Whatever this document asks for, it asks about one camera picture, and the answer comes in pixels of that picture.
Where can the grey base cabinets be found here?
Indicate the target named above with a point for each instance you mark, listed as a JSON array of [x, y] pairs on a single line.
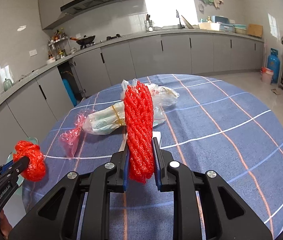
[[31, 107]]

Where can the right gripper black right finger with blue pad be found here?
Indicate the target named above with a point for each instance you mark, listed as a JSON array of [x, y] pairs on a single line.
[[205, 206]]

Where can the black range hood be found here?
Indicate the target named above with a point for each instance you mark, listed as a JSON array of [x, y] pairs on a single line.
[[76, 7]]

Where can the red plastic bag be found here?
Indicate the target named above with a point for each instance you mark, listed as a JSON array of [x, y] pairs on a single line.
[[36, 169]]

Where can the pink transparent plastic bag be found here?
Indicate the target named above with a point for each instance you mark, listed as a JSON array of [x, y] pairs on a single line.
[[70, 138]]

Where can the red foam fruit net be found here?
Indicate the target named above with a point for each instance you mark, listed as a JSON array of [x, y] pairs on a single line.
[[138, 104]]

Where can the white paper box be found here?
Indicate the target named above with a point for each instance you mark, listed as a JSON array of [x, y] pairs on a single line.
[[143, 140]]

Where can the white green package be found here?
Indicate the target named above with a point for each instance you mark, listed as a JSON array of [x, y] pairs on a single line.
[[105, 121]]

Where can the blue plaid tablecloth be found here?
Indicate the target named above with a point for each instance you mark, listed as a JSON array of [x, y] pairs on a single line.
[[213, 126]]

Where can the green kettle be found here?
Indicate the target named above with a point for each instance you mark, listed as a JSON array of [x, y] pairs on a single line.
[[7, 84]]

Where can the blue gas cylinder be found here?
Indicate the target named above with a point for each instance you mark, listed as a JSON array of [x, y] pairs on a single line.
[[273, 63]]

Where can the pink bucket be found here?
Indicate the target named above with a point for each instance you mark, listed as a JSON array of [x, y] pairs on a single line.
[[266, 75]]

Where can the wooden cutting board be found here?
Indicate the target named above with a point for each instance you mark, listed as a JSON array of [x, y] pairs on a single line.
[[255, 30]]

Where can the spice rack with bottles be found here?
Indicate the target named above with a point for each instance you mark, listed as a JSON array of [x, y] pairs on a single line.
[[59, 45]]

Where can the kitchen faucet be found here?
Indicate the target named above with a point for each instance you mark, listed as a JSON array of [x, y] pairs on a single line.
[[180, 26]]

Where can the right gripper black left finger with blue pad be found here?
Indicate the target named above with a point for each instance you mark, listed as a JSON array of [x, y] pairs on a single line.
[[77, 207]]

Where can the white bowl on counter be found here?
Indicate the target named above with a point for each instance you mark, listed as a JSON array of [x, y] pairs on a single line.
[[51, 60]]

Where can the black wok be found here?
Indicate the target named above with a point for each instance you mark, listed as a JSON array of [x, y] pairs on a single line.
[[84, 41]]

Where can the blue dish box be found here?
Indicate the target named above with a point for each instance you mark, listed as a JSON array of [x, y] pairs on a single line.
[[224, 22]]

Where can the clear plastic bag with food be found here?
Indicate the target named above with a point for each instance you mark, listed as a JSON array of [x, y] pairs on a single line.
[[161, 95]]

